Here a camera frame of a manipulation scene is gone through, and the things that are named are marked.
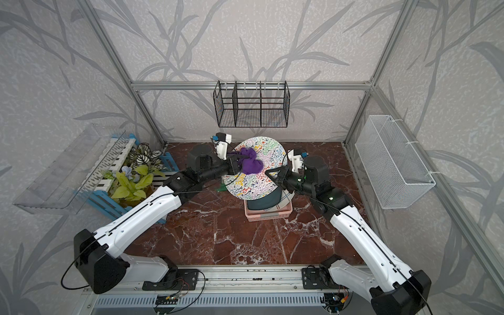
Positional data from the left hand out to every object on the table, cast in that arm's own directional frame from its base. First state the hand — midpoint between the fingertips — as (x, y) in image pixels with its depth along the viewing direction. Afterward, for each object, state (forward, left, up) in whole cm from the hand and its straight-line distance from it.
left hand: (248, 158), depth 70 cm
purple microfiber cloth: (-4, -1, +1) cm, 5 cm away
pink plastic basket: (-9, -14, -27) cm, 32 cm away
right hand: (-7, -5, 0) cm, 9 cm away
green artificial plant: (+4, +43, -8) cm, 44 cm away
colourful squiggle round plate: (-10, -4, -3) cm, 11 cm away
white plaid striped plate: (-3, -16, -25) cm, 30 cm away
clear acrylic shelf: (-12, +62, -2) cm, 63 cm away
